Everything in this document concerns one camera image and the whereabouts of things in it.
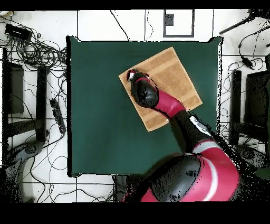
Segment orange terry towel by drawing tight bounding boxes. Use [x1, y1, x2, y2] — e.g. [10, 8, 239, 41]
[118, 46, 203, 132]

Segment dark green table cloth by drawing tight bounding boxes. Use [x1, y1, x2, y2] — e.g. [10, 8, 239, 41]
[65, 35, 222, 178]

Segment dark grey floor plate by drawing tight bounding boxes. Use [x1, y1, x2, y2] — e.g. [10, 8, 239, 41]
[164, 13, 175, 26]

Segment long black power strip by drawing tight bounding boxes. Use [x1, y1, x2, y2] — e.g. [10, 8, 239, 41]
[49, 98, 67, 135]

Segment black tripod leg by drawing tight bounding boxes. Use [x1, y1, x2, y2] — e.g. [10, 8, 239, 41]
[219, 8, 270, 35]

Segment black hub box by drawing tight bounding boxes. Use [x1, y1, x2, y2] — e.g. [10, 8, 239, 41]
[4, 23, 33, 41]

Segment grey wheeled stand base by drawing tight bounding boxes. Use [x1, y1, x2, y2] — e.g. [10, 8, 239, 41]
[4, 140, 45, 202]

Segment dark grey stand base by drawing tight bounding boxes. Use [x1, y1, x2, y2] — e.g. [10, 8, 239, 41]
[233, 144, 270, 170]

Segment grey square floor frame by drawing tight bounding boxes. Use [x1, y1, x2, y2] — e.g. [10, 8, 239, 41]
[162, 9, 195, 38]

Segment black metal stand frame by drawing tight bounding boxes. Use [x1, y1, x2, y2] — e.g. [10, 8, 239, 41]
[2, 47, 50, 143]
[229, 53, 270, 146]

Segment tangled black cables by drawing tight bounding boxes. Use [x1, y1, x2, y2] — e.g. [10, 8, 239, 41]
[0, 16, 68, 72]

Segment black robot pedestal frame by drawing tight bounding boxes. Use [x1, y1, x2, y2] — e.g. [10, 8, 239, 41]
[113, 174, 136, 202]

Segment black power adapter with cable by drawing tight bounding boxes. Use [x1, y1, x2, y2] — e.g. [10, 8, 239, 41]
[238, 27, 266, 70]

